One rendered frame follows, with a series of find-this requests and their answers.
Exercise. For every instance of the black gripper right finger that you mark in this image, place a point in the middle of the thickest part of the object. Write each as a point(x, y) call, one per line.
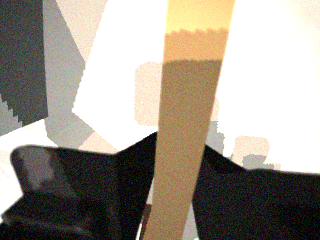
point(228, 200)

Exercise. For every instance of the long tan wooden rail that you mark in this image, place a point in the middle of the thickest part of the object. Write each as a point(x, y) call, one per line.
point(195, 40)

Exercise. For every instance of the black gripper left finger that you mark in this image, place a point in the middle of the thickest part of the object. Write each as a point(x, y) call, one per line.
point(121, 181)

